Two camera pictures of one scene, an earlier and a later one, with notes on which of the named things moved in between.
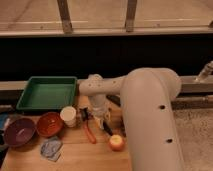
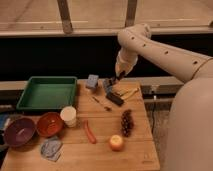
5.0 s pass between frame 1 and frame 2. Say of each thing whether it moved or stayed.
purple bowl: stayed
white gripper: moved
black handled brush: moved
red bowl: stayed
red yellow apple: stayed
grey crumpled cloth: stayed
